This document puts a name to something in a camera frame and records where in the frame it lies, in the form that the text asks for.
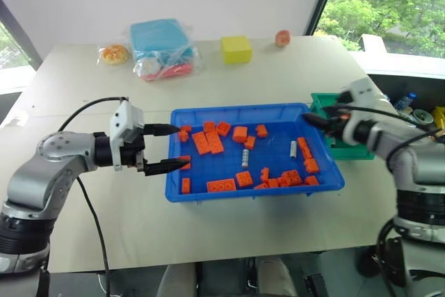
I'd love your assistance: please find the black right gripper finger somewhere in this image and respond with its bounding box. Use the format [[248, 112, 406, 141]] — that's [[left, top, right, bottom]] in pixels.
[[323, 103, 349, 117], [302, 113, 332, 135]]

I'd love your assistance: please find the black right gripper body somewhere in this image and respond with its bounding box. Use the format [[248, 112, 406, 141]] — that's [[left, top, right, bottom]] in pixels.
[[324, 111, 351, 142]]

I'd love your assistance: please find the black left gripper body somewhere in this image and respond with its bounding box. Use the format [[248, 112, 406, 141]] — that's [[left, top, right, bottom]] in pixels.
[[120, 132, 149, 174]]

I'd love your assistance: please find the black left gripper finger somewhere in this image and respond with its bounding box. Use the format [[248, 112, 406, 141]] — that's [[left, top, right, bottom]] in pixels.
[[144, 123, 182, 137], [145, 158, 191, 177]]

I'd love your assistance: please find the green plastic bin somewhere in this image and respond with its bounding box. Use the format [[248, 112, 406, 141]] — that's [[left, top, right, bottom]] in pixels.
[[309, 92, 376, 161]]

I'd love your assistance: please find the blue plastic bin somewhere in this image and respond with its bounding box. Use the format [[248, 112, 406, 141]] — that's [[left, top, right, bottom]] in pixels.
[[163, 102, 346, 204]]

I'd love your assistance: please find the long orange toy brick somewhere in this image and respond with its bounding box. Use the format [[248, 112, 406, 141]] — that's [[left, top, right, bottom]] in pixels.
[[191, 131, 211, 156], [204, 131, 225, 155], [206, 178, 238, 194], [296, 136, 313, 160]]

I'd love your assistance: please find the dark storage box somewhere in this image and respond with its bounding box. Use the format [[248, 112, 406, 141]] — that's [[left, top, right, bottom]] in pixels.
[[366, 72, 445, 145]]

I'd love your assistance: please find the clear plastic water bottle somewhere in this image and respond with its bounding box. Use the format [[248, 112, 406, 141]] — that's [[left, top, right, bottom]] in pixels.
[[392, 92, 419, 111]]

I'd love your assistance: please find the white outdoor ledge block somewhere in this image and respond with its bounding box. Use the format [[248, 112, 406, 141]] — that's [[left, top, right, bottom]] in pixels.
[[360, 33, 389, 54]]

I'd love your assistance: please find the clear bag of cloths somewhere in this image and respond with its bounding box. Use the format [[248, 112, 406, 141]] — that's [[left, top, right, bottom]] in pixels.
[[129, 17, 203, 83]]

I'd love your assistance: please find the grey tape roll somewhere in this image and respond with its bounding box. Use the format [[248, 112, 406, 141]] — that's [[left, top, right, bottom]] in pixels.
[[411, 108, 436, 126]]

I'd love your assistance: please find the wrapped orange bread bun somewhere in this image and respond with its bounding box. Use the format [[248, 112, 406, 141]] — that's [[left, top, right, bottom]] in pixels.
[[97, 43, 133, 66]]

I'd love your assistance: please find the pink peach fruit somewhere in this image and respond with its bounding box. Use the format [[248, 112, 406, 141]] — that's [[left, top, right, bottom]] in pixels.
[[274, 29, 292, 48]]

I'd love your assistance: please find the yellow box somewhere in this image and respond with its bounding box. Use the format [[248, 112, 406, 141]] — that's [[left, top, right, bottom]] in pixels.
[[430, 106, 445, 129]]

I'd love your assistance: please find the yellow cube block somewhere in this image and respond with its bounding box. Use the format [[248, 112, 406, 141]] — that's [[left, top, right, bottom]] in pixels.
[[220, 35, 253, 66]]

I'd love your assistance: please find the grey rounded shape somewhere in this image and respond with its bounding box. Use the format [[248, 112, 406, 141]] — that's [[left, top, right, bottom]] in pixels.
[[158, 263, 196, 297], [257, 258, 299, 297]]

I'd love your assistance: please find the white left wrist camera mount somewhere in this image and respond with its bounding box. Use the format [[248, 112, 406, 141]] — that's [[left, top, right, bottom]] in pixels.
[[108, 99, 145, 172]]

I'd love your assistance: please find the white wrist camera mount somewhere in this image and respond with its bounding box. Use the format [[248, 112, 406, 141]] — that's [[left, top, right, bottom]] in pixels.
[[338, 78, 387, 145], [108, 99, 145, 172]]

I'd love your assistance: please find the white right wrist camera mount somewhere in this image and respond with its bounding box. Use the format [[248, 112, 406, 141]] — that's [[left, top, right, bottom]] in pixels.
[[338, 78, 387, 145]]

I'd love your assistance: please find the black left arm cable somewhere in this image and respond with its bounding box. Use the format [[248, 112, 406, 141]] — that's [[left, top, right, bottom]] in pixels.
[[56, 96, 130, 297]]

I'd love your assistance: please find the grey window frame post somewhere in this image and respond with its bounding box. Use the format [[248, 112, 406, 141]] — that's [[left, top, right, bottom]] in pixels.
[[0, 0, 43, 70]]

